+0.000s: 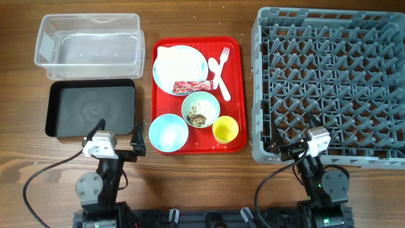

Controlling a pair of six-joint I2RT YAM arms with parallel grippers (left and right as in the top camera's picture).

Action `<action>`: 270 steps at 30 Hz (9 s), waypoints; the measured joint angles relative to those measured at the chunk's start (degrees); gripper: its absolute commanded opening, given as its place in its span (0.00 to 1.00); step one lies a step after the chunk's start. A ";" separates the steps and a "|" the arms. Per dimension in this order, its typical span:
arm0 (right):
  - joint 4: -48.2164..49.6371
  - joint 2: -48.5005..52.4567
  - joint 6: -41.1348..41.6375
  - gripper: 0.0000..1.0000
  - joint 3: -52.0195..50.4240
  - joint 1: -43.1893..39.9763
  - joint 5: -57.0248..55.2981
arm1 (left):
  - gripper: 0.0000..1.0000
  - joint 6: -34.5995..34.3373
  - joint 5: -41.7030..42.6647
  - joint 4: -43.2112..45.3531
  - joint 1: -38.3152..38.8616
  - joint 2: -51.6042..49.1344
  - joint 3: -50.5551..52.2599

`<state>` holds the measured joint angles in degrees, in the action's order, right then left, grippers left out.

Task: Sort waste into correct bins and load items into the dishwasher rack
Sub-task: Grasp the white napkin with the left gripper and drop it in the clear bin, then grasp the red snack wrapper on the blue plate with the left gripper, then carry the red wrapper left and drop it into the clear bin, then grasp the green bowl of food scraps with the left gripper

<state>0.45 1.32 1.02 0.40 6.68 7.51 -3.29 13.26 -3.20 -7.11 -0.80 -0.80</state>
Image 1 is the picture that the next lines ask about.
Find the red snack wrapper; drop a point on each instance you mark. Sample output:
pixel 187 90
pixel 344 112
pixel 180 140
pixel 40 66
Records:
pixel 186 87

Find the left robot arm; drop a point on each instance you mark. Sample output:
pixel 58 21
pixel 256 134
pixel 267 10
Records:
pixel 98 190

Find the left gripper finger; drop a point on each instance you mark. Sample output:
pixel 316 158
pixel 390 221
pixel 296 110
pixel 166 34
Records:
pixel 137 142
pixel 100 126

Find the white paper napkin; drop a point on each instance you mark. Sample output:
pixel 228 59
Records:
pixel 179 63

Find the light blue bowl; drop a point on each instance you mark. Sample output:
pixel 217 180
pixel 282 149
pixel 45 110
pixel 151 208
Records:
pixel 168 133

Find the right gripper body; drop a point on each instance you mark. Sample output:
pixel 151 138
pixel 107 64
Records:
pixel 293 151

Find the white plastic spoon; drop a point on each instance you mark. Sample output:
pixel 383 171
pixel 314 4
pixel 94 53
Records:
pixel 220 79

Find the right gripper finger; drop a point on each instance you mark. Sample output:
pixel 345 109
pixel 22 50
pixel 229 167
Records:
pixel 277 140
pixel 314 122

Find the white plastic fork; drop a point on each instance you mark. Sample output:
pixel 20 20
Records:
pixel 223 59

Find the large light blue plate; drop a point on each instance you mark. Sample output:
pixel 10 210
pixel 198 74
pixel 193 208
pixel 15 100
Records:
pixel 166 85

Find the black waste tray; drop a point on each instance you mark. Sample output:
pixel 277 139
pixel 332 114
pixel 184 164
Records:
pixel 76 106

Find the red serving tray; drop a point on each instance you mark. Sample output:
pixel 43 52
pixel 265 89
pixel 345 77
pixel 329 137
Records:
pixel 202 141

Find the rice and food scraps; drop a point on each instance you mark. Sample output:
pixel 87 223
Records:
pixel 195 116

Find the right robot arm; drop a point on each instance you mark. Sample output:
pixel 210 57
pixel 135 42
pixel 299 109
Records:
pixel 327 186

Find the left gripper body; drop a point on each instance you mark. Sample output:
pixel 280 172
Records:
pixel 126 155

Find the green bowl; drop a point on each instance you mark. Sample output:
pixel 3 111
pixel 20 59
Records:
pixel 209 104

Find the clear plastic waste bin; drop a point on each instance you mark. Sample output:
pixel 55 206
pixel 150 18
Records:
pixel 91 46

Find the grey dishwasher rack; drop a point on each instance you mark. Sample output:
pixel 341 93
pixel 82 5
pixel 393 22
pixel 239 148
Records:
pixel 346 68

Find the yellow cup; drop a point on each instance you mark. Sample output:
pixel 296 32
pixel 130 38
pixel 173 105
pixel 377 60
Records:
pixel 225 129

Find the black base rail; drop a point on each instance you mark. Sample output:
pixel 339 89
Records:
pixel 273 217

